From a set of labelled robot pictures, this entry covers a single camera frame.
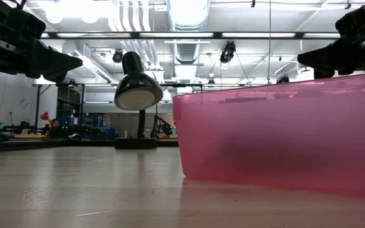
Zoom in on pink translucent plastic bin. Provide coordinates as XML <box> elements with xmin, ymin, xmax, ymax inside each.
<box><xmin>172</xmin><ymin>72</ymin><xmax>365</xmax><ymax>200</ymax></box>

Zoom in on black aluminium table frame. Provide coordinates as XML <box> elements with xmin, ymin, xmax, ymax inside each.
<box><xmin>0</xmin><ymin>138</ymin><xmax>180</xmax><ymax>152</ymax></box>

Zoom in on black background workstation frame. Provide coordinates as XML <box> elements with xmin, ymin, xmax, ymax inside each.
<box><xmin>32</xmin><ymin>82</ymin><xmax>204</xmax><ymax>140</ymax></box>

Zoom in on silver ceiling air duct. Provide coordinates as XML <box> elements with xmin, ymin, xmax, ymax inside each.
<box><xmin>166</xmin><ymin>0</ymin><xmax>212</xmax><ymax>64</ymax></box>

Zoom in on black overhead light bar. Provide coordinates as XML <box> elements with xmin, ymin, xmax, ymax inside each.
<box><xmin>39</xmin><ymin>30</ymin><xmax>342</xmax><ymax>40</ymax></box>

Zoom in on person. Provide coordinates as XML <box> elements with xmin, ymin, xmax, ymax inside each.
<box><xmin>44</xmin><ymin>118</ymin><xmax>62</xmax><ymax>141</ymax></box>

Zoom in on black desk lamp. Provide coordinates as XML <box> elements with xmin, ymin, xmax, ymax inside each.
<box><xmin>114</xmin><ymin>51</ymin><xmax>164</xmax><ymax>150</ymax></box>

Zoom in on blue storage bins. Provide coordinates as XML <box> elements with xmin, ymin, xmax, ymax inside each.
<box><xmin>89</xmin><ymin>118</ymin><xmax>117</xmax><ymax>141</ymax></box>

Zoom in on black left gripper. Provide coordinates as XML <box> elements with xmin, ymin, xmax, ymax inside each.
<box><xmin>0</xmin><ymin>0</ymin><xmax>84</xmax><ymax>83</ymax></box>

